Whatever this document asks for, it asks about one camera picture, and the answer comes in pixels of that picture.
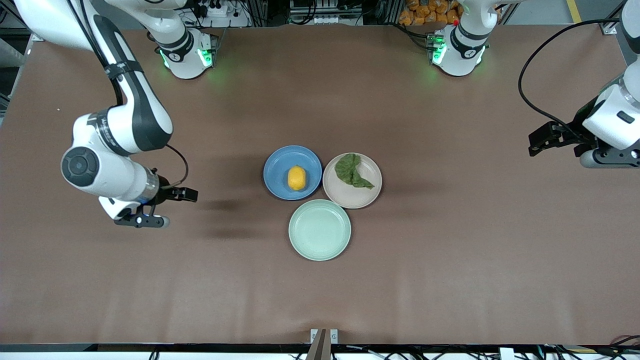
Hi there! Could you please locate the blue plate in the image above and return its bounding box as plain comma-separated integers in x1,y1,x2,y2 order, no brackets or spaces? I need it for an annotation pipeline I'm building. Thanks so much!
263,145,323,201

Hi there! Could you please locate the white power strip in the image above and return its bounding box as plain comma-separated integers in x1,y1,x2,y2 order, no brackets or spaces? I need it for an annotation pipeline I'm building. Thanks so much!
197,0,251,28

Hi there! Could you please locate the beige pink plate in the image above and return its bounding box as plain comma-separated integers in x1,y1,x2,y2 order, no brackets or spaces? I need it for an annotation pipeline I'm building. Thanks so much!
322,152,383,210

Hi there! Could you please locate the brown table cover sheet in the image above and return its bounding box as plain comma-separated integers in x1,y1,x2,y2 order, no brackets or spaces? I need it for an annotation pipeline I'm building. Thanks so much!
0,25,640,346

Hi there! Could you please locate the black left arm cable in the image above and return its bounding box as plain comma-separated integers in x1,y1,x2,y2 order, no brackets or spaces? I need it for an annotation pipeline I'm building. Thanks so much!
518,19,622,137

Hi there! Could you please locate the pale green plate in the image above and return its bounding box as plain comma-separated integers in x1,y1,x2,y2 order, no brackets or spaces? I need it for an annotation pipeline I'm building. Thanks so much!
288,199,352,262

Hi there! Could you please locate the yellow lemon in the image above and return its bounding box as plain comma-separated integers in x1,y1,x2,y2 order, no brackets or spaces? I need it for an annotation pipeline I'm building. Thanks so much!
287,165,307,192

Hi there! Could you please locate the bag of orange items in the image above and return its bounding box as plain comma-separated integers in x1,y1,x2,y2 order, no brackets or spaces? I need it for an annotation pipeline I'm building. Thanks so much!
398,0,463,27

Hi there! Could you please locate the green lettuce leaf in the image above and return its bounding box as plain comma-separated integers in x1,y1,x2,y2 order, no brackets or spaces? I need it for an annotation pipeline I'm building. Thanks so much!
334,153,375,190

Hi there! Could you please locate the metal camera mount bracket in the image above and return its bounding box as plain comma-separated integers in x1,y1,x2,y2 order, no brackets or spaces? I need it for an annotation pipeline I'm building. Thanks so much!
306,328,339,360

